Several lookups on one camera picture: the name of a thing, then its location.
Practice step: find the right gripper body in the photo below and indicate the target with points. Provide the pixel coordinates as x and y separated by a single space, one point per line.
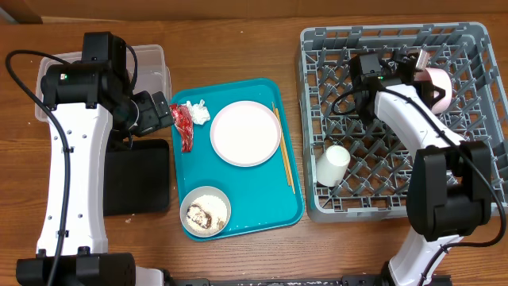
423 87

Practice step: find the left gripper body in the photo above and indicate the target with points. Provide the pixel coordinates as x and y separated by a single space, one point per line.
149 118

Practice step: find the pink bowl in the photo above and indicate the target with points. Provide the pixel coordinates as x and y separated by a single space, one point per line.
424 82

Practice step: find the white napkin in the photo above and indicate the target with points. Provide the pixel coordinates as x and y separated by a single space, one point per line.
199 112

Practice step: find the pink plate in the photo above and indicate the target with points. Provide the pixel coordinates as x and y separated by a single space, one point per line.
245 133

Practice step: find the white cup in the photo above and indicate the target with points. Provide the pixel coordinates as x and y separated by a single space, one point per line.
332 165

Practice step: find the wooden chopstick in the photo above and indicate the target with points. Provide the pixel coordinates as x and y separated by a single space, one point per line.
286 153
282 149

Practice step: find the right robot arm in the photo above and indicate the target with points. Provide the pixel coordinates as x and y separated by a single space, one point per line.
450 192

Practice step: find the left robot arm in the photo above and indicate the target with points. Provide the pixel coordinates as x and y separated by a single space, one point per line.
73 247

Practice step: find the grey dishwasher rack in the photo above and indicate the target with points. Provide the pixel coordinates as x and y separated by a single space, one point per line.
358 171

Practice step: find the red snack wrapper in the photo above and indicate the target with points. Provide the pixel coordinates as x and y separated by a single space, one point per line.
185 126

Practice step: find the clear plastic bin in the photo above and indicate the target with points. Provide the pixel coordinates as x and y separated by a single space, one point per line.
151 75

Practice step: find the black tray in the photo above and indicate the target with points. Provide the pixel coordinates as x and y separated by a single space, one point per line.
137 180

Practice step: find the grey bowl with food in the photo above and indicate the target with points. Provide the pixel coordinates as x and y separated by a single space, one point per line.
205 212

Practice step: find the teal serving tray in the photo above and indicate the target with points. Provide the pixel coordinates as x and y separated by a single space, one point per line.
259 196

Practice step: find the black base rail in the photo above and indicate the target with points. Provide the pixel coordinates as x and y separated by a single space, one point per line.
349 280

